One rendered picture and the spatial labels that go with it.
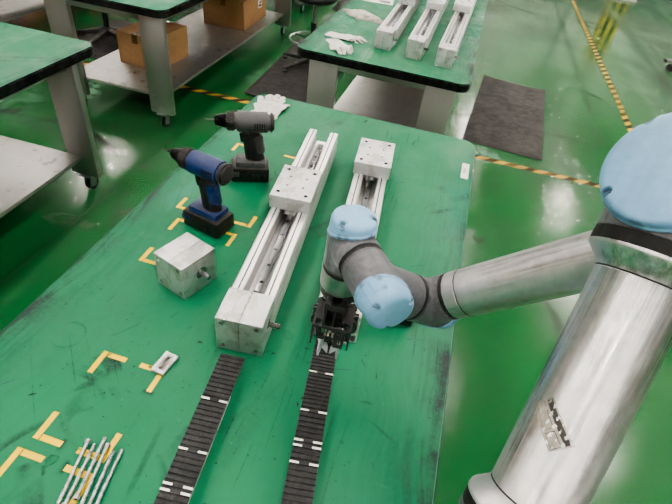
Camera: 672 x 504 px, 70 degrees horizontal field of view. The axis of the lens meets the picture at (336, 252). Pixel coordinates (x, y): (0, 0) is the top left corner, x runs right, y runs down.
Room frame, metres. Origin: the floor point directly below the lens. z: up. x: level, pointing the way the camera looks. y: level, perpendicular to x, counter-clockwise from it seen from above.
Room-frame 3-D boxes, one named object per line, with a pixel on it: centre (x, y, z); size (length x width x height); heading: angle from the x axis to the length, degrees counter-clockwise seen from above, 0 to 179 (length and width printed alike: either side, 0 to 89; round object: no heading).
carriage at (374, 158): (1.34, -0.07, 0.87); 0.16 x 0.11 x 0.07; 176
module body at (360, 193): (1.09, -0.06, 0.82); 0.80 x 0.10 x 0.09; 176
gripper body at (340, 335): (0.59, -0.02, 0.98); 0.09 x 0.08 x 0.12; 175
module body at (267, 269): (1.11, 0.13, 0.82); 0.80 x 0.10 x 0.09; 176
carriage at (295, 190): (1.11, 0.13, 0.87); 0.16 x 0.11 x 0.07; 176
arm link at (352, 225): (0.60, -0.02, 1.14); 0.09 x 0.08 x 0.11; 27
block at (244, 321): (0.66, 0.16, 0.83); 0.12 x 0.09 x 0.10; 86
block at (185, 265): (0.80, 0.33, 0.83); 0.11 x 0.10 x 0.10; 61
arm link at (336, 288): (0.60, -0.02, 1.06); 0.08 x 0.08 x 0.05
